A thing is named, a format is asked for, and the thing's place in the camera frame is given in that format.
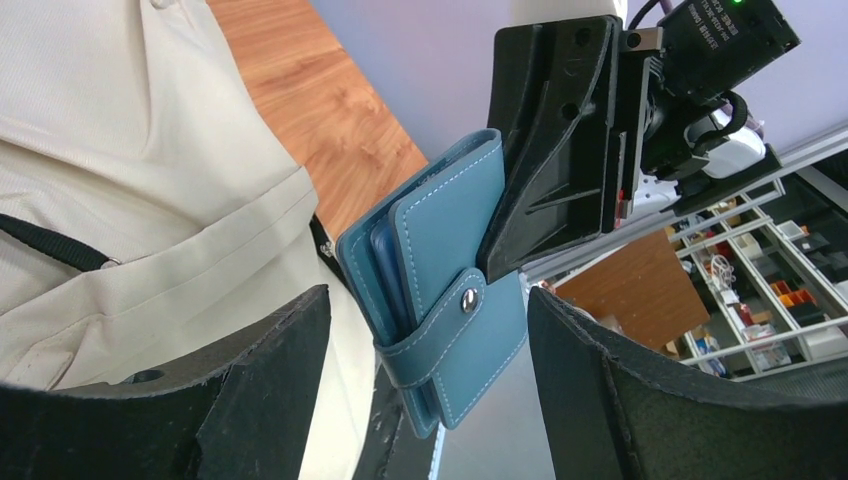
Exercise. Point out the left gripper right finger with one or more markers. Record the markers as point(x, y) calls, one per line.
point(614, 409)

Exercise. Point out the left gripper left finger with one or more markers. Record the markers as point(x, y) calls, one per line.
point(239, 408)

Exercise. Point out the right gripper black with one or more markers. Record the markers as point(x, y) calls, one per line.
point(553, 99)

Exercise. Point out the blue leather wallet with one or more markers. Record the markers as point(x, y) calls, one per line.
point(444, 332)

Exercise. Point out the beige canvas backpack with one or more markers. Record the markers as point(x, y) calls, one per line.
point(126, 125)

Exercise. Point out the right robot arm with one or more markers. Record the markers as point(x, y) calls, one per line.
point(586, 106)

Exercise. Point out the background storage shelf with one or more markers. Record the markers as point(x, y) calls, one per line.
point(770, 266)

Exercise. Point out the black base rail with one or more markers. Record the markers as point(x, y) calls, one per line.
point(391, 450)

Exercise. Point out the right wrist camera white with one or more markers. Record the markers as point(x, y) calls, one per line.
point(722, 149)

